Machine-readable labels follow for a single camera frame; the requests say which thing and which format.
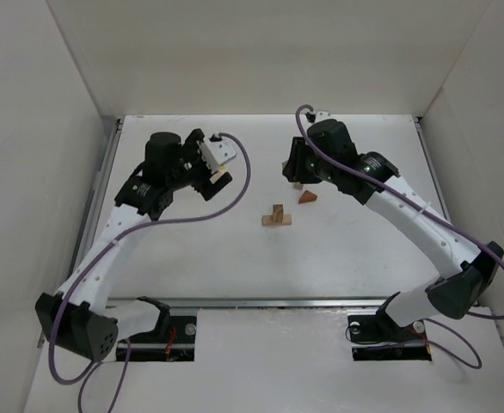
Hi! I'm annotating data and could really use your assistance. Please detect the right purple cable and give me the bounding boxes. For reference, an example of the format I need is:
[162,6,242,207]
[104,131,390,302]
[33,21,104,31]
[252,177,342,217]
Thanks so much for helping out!
[295,103,504,370]

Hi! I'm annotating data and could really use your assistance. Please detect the left metal table rail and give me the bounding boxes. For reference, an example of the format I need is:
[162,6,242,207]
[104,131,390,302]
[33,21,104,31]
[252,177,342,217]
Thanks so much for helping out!
[36,118,123,348]

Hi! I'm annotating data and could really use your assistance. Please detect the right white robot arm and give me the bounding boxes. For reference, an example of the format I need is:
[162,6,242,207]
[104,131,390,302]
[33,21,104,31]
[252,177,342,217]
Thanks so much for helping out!
[282,119,504,342]

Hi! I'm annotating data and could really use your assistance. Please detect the striped dark wood block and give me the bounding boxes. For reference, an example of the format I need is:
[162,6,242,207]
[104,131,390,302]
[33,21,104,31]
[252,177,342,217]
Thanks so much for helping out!
[271,204,285,224]

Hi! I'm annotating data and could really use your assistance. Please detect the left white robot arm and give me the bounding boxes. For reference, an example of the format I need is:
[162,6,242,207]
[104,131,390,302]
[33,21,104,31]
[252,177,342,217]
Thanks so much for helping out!
[35,129,237,362]

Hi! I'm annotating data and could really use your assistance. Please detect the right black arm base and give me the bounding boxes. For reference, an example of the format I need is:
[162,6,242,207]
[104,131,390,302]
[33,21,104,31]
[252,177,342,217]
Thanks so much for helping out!
[345,314,432,361]

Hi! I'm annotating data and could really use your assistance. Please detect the right metal table rail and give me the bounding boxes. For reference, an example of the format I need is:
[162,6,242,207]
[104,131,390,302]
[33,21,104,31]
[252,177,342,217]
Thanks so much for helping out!
[414,116,481,302]

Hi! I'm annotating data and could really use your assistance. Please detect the metal table rail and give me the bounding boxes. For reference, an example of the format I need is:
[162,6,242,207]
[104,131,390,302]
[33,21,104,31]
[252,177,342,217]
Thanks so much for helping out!
[69,296,433,310]
[414,116,481,302]
[36,118,123,348]

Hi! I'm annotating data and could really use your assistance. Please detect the front metal table rail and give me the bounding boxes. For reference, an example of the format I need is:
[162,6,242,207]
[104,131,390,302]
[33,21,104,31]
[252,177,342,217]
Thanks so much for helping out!
[69,296,433,310]

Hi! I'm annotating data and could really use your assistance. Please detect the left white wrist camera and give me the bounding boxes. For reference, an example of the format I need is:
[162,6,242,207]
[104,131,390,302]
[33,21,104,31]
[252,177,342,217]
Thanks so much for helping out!
[199,136,237,172]

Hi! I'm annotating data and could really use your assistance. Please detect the red-brown wood triangle block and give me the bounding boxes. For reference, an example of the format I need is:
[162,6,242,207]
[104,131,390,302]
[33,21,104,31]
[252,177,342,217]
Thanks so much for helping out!
[298,190,317,204]

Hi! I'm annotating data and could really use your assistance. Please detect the cream plastic drawer box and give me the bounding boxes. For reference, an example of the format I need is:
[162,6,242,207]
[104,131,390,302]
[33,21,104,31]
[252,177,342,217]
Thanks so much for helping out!
[210,166,227,183]

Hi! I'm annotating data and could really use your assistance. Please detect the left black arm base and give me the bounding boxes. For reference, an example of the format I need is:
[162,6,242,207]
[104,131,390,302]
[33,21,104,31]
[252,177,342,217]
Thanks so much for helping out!
[114,315,197,362]

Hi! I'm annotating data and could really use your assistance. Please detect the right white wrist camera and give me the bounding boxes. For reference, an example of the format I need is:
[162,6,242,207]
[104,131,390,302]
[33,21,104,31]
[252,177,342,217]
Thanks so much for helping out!
[304,110,332,125]

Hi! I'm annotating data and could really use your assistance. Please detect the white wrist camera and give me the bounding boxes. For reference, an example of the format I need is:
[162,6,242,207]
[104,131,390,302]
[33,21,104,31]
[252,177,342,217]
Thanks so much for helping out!
[199,136,237,172]
[304,110,332,125]

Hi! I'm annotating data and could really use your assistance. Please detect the long light wood block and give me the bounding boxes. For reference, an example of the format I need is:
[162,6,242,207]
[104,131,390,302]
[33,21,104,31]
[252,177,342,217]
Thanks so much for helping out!
[261,213,292,226]

